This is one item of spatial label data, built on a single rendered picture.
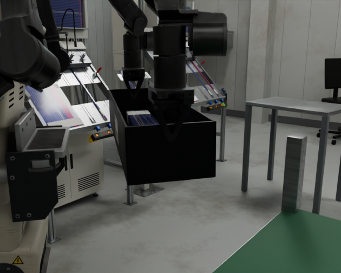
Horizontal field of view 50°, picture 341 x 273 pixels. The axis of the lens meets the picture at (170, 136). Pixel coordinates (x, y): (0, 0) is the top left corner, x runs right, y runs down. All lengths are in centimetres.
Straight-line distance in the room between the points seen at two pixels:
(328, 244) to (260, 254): 12
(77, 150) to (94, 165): 23
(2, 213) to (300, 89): 557
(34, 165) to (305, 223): 56
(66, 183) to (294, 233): 241
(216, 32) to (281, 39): 562
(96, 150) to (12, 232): 218
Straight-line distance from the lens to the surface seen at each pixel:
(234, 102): 664
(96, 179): 312
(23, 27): 67
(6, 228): 93
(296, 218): 74
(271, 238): 66
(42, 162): 83
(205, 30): 63
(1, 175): 87
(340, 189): 334
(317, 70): 606
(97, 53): 776
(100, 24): 784
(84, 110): 266
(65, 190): 295
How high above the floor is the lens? 127
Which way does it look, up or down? 14 degrees down
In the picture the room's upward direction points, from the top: straight up
